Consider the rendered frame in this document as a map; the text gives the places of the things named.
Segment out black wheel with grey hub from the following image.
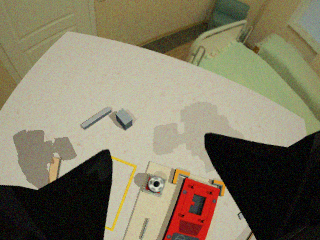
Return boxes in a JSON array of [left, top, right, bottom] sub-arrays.
[[148, 176, 164, 193]]

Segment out tan rectangular bar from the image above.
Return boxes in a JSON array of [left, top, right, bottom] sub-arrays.
[[48, 157, 61, 184]]

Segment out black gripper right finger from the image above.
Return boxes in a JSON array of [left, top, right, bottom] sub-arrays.
[[204, 131, 320, 240]]

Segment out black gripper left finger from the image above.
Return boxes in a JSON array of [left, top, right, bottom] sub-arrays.
[[0, 149, 113, 240]]

